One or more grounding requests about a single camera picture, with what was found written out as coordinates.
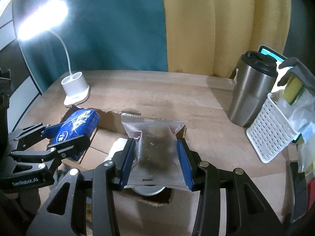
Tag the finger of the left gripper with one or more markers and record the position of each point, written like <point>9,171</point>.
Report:
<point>60,150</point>
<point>35,133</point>

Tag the yellow curtain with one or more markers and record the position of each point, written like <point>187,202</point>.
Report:
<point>207,37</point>

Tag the black flat device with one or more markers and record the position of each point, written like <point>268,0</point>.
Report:
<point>298,185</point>

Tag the blue tissue pack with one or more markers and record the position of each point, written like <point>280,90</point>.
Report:
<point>81,122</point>

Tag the clear plastic bags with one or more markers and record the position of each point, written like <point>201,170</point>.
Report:
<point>300,116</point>

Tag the clear snack bag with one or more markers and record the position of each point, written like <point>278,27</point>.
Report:
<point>156,160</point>

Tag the red box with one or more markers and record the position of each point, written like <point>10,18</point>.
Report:
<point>310,187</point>

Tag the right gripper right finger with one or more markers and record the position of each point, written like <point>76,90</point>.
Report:
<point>247,210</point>

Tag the white perforated basket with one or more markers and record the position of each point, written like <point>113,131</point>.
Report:
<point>270,132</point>

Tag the white desk lamp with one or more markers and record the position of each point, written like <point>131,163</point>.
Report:
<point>47,16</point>

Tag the brown cardboard box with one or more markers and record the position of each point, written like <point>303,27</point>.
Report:
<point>108,130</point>

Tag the dark grey cloth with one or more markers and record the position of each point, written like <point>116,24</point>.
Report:
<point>299,70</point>

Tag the cartoon tissue pack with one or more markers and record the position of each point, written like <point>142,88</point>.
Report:
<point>117,146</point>

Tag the yellow green sponge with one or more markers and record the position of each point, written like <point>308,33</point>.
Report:
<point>292,89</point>

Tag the teal curtain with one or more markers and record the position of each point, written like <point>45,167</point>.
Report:
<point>96,35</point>

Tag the teal framed tablet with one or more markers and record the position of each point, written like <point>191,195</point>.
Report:
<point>279,59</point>

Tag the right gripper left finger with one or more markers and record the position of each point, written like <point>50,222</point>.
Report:
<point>64,212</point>

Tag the grey plush toy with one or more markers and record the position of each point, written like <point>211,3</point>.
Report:
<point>61,172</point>

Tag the stainless steel tumbler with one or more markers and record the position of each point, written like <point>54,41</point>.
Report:
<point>254,80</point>

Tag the silver tin can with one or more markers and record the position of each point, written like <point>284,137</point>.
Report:
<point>148,191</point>

